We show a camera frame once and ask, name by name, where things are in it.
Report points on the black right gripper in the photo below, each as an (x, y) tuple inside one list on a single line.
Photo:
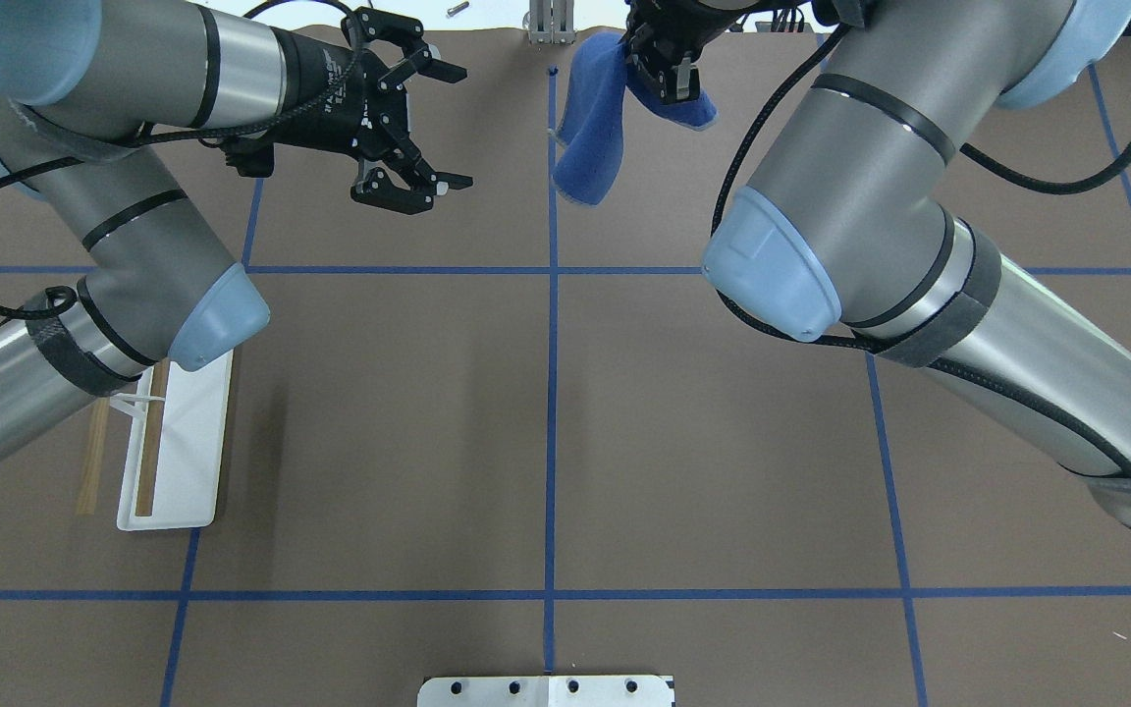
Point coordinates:
[(657, 49)]

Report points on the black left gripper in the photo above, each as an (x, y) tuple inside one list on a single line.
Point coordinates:
[(327, 91)]

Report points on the blue towel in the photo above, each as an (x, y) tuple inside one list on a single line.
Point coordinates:
[(591, 127)]

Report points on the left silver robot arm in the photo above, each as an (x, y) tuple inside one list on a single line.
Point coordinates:
[(88, 88)]

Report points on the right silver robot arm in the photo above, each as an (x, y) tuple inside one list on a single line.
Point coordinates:
[(837, 240)]

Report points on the white towel rack with wooden bars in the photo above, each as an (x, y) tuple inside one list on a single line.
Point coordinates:
[(174, 460)]

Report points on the brown paper table cover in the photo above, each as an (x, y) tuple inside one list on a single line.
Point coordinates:
[(516, 435)]

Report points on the aluminium frame post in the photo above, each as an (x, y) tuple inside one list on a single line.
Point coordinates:
[(550, 22)]

